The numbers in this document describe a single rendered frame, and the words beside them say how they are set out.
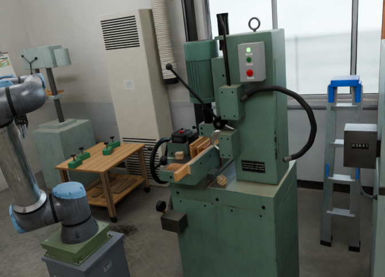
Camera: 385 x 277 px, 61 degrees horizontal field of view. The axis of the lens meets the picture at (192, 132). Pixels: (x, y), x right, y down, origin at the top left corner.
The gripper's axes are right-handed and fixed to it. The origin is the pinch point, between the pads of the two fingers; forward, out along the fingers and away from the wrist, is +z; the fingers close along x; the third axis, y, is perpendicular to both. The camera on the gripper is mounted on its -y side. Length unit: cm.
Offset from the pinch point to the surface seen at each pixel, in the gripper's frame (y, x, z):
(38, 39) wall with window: -235, 90, -56
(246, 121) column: 111, 74, -4
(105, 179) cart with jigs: -39, 58, 65
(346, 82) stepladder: 116, 161, -5
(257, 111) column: 116, 76, -9
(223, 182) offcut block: 102, 64, 26
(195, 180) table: 97, 50, 22
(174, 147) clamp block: 65, 62, 15
